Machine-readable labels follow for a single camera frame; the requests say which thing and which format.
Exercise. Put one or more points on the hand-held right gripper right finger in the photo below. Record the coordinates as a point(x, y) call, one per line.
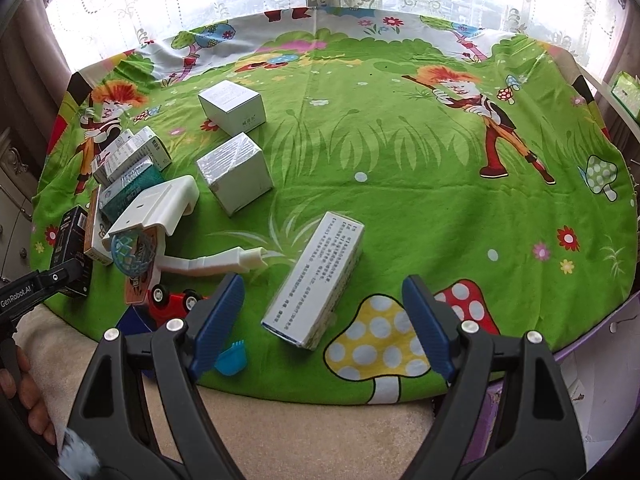
point(425, 325)

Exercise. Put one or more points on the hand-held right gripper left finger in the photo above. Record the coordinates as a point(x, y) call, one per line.
point(222, 315)

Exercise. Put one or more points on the long white medicine box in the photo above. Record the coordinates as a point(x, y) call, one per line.
point(315, 280)

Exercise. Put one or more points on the white medicine box blue label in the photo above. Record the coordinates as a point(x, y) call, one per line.
point(112, 157)

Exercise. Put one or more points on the person's left hand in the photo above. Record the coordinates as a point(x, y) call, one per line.
point(30, 400)

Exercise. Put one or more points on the light blue plastic comb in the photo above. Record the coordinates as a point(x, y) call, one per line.
point(231, 360)

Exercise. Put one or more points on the red toy car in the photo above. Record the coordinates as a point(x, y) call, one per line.
point(172, 307)

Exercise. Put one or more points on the white plastic nozzle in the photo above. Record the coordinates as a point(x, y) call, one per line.
point(210, 262)

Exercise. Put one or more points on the black box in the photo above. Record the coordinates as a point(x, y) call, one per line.
point(70, 240)

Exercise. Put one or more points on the orange card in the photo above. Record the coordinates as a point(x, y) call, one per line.
point(140, 287)

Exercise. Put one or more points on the brown edged flat box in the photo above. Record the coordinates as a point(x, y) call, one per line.
point(92, 230)

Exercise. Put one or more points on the grey cabinet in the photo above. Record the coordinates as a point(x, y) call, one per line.
point(15, 200)

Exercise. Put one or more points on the blue mesh ball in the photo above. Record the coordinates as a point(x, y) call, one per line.
point(127, 255)

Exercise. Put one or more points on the foil wrapped white box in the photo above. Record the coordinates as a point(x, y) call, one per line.
point(235, 175)

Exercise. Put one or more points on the green cartoon printed blanket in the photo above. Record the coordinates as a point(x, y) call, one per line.
point(400, 185)

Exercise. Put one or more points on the beige plush blanket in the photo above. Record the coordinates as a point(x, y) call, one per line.
point(300, 440)

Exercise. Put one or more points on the teal medicine box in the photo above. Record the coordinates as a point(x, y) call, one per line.
point(135, 187)

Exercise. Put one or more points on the white fluff tuft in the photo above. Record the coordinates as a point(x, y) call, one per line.
point(75, 455)

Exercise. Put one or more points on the white green medicine box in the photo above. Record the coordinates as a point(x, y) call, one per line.
point(147, 147)

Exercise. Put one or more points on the purple white box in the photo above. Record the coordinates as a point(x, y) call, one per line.
point(600, 385)

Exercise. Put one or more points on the white cube box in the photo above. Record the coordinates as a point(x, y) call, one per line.
point(230, 105)

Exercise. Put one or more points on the brown curtain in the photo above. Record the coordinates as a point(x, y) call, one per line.
point(627, 20)
point(25, 60)

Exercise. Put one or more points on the white plastic bracket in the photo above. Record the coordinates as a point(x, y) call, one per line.
point(160, 205)

